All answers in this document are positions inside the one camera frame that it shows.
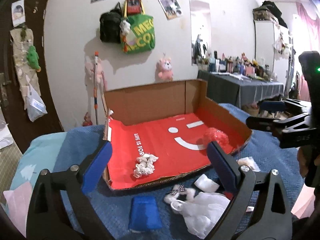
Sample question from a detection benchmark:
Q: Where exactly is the clear plastic sachet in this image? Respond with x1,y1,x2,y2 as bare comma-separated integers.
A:
237,157,260,172

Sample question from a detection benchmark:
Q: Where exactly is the white mesh bath pouf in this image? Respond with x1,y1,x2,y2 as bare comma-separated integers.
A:
180,192,230,239

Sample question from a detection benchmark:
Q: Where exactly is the small white cloth pad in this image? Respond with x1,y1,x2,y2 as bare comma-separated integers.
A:
194,174,220,193

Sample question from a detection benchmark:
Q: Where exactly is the red mesh pouf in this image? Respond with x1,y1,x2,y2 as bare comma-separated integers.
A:
202,127,229,147

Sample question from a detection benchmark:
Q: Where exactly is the blue sponge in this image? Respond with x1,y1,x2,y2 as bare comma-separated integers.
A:
129,196,162,232

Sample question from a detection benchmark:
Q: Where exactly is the white fluffy hair clip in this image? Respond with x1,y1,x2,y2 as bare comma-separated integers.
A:
163,184,196,213

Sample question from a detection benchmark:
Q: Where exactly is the white wardrobe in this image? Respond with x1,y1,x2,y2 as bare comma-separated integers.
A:
254,21,292,80

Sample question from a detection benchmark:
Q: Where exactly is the table with grey cloth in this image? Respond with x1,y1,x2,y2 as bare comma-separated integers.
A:
197,70,284,108

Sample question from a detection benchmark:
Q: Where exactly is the blue knitted blanket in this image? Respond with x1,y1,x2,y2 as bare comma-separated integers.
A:
49,102,304,240

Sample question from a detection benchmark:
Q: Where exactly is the white plastic bag on door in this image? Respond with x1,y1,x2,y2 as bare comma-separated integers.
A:
27,84,48,122

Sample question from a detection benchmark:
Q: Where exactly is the dark wooden door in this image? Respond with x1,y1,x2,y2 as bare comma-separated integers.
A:
1,0,63,152

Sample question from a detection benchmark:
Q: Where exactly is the pink plush toy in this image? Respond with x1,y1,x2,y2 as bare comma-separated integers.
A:
156,57,173,81

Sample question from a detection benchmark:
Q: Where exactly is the cardboard box red lining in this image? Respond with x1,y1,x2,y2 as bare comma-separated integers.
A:
103,80,252,191

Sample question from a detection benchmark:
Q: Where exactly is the green plush toy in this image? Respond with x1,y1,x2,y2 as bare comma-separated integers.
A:
26,46,41,72

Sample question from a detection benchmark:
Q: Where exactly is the green tote bag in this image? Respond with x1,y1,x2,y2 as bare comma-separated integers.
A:
120,0,156,54

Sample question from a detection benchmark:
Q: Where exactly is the hanging fabric organizer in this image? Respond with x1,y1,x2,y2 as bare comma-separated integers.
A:
10,28,41,110

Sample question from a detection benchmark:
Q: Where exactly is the wall mirror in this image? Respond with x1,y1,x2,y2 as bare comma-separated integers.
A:
189,0,212,66

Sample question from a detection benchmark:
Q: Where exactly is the photo on wall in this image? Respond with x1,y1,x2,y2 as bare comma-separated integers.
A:
158,0,182,20

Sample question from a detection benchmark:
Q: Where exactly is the black bag on wall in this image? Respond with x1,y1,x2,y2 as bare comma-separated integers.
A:
99,2,123,44

